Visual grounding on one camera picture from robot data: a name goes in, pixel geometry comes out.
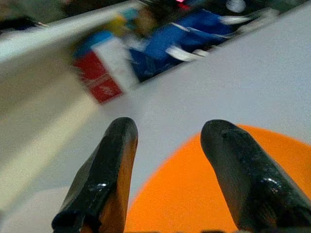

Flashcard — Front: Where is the yellow blue box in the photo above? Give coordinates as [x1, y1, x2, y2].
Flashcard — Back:
[106, 8, 140, 38]

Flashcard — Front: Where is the orange round plate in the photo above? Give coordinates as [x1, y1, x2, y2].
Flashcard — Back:
[124, 124, 311, 233]

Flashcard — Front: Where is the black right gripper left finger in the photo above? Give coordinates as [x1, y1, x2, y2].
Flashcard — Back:
[51, 117, 139, 233]

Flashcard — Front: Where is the red white blue carton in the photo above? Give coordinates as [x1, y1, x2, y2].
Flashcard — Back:
[72, 31, 137, 104]

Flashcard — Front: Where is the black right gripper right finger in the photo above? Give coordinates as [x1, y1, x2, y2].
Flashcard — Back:
[200, 119, 311, 233]

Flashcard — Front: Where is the blue plastic bag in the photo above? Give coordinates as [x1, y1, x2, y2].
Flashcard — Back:
[128, 9, 234, 83]

